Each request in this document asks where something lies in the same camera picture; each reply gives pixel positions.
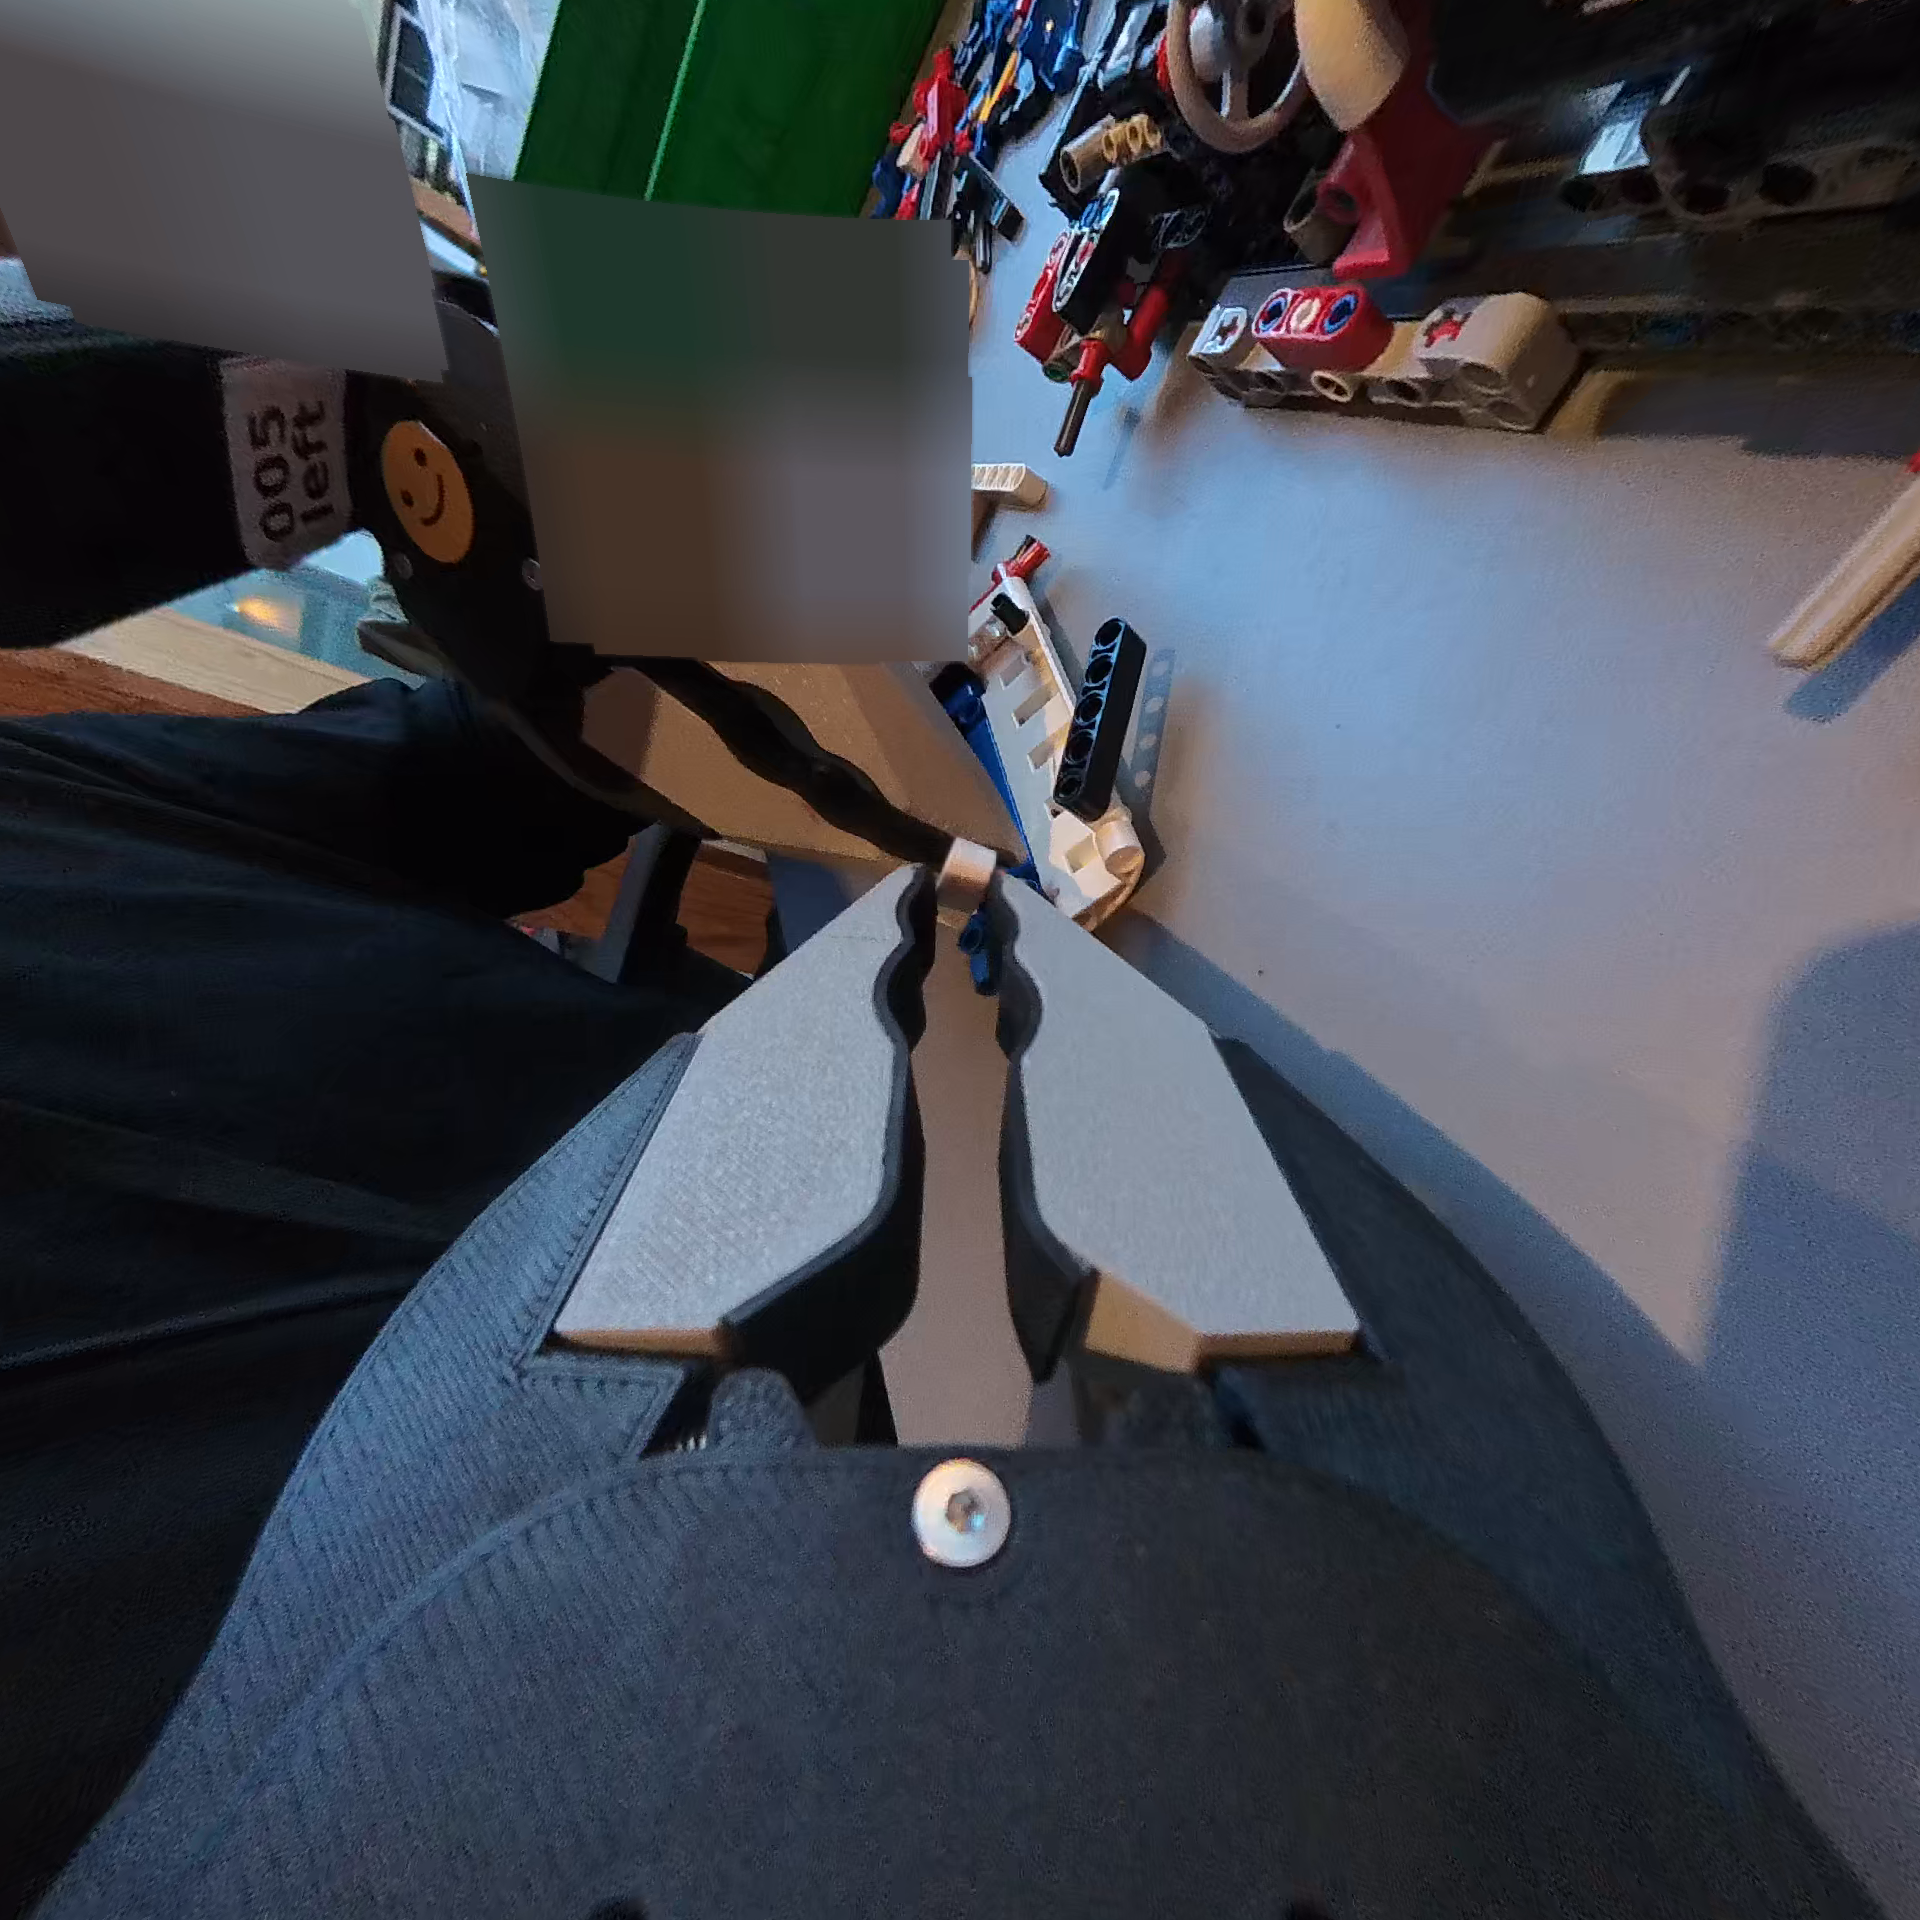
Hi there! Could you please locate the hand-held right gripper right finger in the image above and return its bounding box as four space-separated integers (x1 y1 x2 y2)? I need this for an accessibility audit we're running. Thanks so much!
990 875 1362 1387

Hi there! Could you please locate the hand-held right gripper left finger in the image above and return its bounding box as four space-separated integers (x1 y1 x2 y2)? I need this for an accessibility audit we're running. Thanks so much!
547 859 944 1404

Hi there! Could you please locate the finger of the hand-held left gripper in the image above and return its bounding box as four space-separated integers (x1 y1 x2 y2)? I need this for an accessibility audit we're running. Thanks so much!
703 660 1025 860
575 666 936 872

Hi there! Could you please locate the white and blue brick assembly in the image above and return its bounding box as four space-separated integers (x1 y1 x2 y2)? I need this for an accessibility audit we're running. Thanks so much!
925 540 1159 1001

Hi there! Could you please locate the black holed brick beam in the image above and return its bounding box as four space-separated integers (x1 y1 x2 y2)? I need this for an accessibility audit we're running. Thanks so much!
1050 614 1149 820

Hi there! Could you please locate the person's dark clothing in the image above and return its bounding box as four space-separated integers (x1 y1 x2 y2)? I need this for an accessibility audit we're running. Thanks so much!
0 675 782 1920

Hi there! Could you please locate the green board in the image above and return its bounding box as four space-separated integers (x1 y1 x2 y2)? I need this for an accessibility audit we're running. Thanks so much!
515 0 948 205

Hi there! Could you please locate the pile of loose brick pieces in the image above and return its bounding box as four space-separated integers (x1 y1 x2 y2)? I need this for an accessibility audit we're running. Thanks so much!
869 0 1081 273

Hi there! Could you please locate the multicoloured brick vehicle model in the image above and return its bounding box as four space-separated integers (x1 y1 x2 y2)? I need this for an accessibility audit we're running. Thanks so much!
1012 0 1920 461

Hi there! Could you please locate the pale wooden stick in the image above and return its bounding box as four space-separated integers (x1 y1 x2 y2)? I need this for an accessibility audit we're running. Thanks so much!
1770 480 1920 670

